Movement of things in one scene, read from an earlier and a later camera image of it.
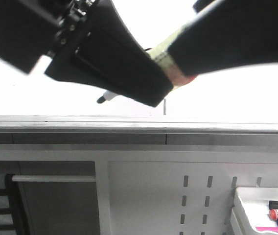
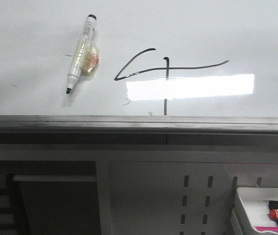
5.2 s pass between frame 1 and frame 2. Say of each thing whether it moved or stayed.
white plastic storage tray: stayed
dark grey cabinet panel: stayed
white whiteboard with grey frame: stayed
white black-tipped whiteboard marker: moved
